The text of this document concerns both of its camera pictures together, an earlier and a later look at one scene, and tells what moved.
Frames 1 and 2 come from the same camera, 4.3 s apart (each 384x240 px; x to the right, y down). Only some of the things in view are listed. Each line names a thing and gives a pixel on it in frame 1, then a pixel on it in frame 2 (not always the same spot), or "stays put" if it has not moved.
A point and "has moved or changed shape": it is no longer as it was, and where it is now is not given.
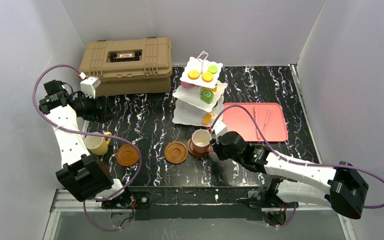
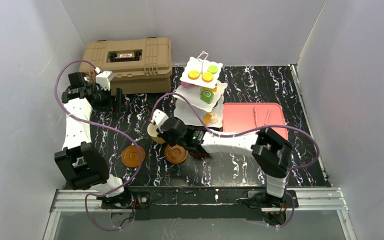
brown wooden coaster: x=191 y=150 stays put
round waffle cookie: x=207 y=77 stays put
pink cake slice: x=185 y=85 stays put
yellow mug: x=97 y=145 -> x=153 y=133
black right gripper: x=216 y=145 -> x=160 y=131
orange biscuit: x=206 y=119 stays put
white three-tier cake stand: x=199 y=97 stays put
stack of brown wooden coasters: x=127 y=155 has moved or changed shape
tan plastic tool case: x=141 y=65 stays put
